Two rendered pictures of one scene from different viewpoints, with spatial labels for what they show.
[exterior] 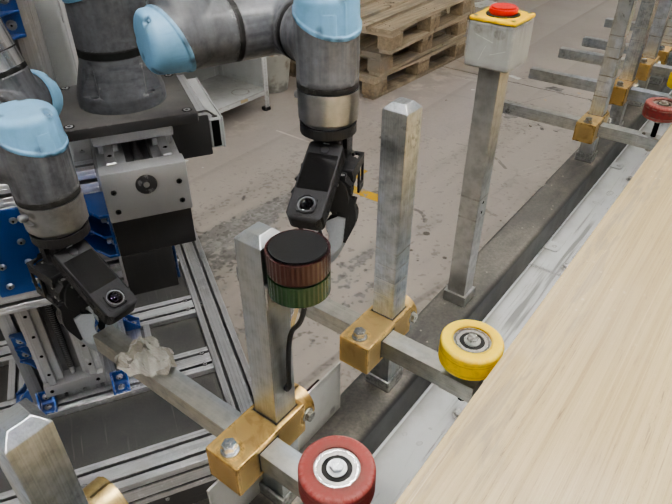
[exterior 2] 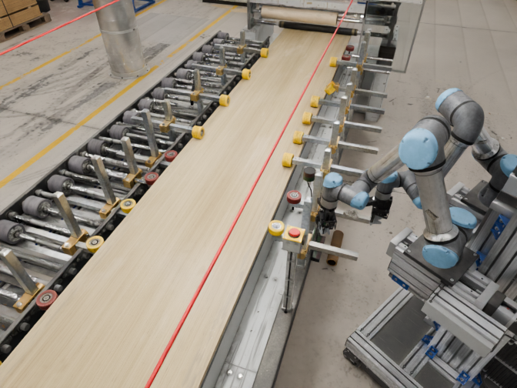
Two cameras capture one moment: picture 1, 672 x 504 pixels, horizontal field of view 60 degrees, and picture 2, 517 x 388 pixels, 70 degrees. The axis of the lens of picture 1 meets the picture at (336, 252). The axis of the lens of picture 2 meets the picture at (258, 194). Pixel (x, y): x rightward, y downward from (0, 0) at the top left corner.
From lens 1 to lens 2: 2.02 m
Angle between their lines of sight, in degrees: 100
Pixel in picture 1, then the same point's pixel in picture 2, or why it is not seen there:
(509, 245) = (271, 351)
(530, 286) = (257, 354)
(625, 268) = (235, 263)
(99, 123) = not seen: hidden behind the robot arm
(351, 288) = not seen: outside the picture
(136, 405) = (413, 337)
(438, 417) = (281, 276)
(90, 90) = not seen: hidden behind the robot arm
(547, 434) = (257, 210)
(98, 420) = (421, 326)
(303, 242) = (309, 171)
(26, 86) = (415, 189)
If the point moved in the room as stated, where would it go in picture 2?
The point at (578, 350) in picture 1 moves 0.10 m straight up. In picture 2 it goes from (250, 230) to (250, 216)
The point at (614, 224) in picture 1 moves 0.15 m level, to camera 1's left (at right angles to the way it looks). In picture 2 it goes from (235, 287) to (268, 278)
